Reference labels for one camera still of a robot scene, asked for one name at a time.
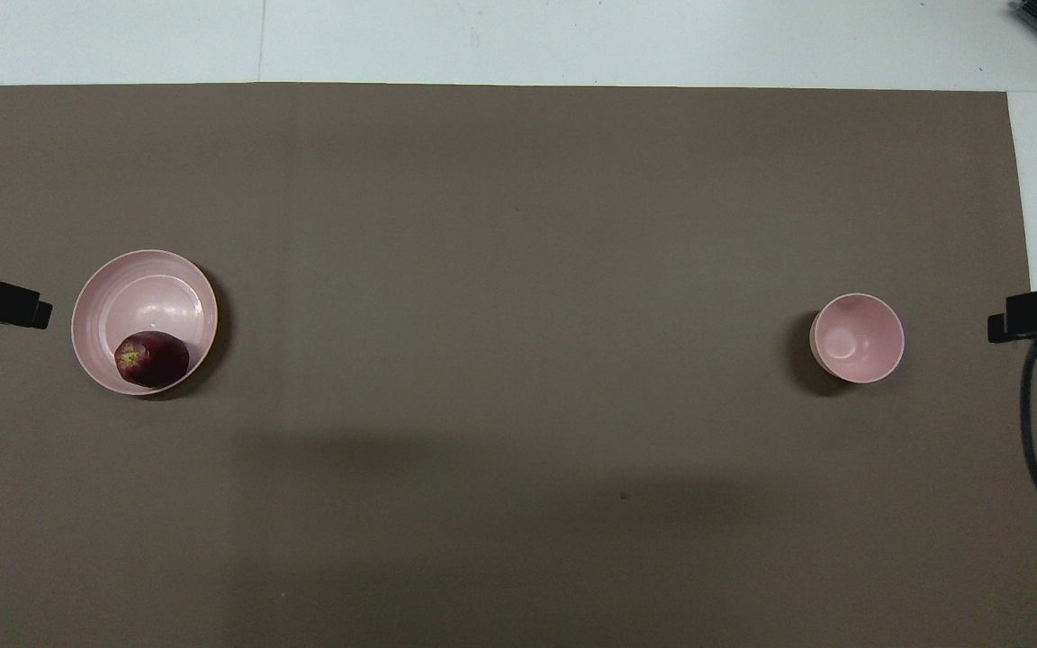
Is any pink plate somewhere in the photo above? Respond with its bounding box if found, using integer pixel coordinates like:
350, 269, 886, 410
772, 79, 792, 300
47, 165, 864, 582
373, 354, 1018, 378
71, 249, 219, 397

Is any pink bowl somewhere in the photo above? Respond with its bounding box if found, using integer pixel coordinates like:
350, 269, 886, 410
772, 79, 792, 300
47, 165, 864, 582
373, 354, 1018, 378
809, 293, 906, 385

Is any red apple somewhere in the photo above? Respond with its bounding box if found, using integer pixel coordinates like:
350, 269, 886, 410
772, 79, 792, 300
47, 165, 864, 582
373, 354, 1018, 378
114, 330, 191, 390

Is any brown table mat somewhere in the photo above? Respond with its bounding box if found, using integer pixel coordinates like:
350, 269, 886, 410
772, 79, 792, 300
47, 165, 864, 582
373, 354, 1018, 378
0, 83, 1037, 648

